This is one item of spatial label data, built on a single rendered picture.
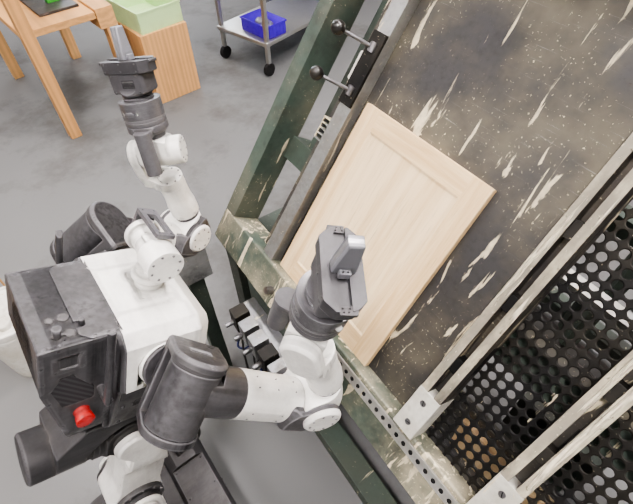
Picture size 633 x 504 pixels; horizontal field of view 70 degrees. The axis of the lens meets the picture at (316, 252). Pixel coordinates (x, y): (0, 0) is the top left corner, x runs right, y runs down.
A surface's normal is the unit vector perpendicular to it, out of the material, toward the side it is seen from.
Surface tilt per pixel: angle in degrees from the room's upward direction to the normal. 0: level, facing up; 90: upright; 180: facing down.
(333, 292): 16
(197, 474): 0
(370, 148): 56
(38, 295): 23
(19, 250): 0
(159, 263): 90
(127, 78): 78
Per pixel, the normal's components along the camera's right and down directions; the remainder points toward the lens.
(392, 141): -0.69, -0.01
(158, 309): 0.30, -0.78
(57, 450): -0.31, -0.43
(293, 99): 0.57, 0.62
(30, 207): -0.01, -0.65
